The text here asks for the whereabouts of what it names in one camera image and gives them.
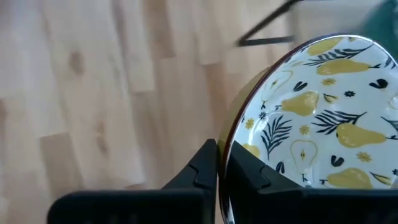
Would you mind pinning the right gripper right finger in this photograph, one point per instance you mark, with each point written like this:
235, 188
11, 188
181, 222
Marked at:
295, 207

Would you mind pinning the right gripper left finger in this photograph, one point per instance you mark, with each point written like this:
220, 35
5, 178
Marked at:
155, 207

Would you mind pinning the yellow pear-print ceramic bowl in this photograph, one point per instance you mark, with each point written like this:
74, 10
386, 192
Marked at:
326, 102

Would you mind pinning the teal patterned ceramic bowl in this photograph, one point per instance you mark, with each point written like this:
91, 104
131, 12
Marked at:
387, 25

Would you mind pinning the wooden shelf with black frame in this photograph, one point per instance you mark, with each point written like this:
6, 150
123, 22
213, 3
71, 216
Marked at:
267, 40

